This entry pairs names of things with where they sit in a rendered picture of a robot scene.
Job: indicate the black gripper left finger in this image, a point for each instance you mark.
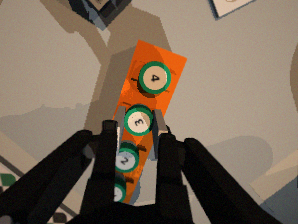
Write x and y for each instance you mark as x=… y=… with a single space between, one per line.
x=34 y=198

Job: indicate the orange rectangular tube rack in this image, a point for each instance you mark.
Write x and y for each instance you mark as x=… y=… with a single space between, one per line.
x=132 y=93

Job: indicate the white button panel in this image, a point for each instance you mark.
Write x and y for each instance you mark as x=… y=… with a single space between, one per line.
x=105 y=8

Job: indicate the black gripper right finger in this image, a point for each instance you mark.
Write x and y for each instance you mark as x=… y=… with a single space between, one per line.
x=222 y=198

